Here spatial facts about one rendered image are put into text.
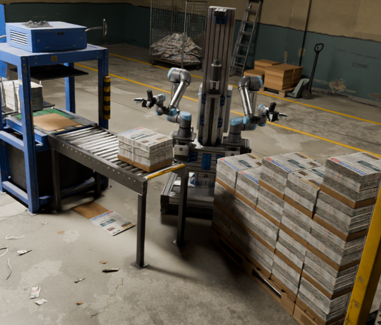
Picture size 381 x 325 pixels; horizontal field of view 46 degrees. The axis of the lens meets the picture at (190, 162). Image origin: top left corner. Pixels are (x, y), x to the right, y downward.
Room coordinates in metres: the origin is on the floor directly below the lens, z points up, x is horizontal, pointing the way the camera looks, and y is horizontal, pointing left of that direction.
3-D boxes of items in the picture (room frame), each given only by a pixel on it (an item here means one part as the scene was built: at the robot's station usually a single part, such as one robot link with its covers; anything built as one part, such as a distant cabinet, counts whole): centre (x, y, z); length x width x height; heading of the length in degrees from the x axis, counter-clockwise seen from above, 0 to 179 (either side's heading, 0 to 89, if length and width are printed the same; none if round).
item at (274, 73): (10.06, -1.70, 0.28); 1.20 x 0.83 x 0.57; 50
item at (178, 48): (11.69, 0.59, 0.85); 1.21 x 0.83 x 1.71; 50
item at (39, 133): (4.39, 1.47, 0.75); 0.70 x 0.65 x 0.10; 50
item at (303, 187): (2.87, -0.93, 0.95); 0.38 x 0.29 x 0.23; 122
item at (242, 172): (3.23, -0.71, 0.42); 1.17 x 0.39 x 0.83; 32
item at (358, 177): (2.61, -1.09, 0.65); 0.39 x 0.30 x 1.29; 122
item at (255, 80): (4.18, -0.54, 1.19); 0.15 x 0.12 x 0.55; 110
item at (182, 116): (4.18, 0.08, 0.98); 0.13 x 0.12 x 0.14; 59
